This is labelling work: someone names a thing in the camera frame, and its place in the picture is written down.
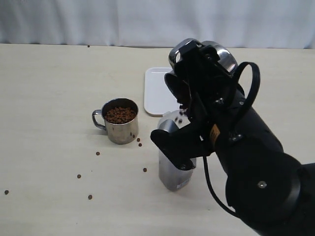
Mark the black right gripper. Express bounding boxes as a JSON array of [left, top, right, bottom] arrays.
[[172, 44, 237, 138]]

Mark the steel mug with kibble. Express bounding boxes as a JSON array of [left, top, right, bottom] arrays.
[[92, 98, 139, 145]]

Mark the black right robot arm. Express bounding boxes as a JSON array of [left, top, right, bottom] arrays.
[[169, 40, 315, 236]]

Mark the white plastic tray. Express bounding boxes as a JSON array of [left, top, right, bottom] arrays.
[[144, 67, 179, 117]]

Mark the white curtain backdrop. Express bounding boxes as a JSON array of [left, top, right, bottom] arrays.
[[0, 0, 315, 49]]

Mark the translucent plastic container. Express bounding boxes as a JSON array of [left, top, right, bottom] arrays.
[[157, 110, 193, 192]]

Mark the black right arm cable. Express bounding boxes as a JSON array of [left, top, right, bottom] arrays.
[[203, 61, 261, 214]]

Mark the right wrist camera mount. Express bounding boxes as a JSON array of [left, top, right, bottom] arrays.
[[150, 119, 214, 171]]

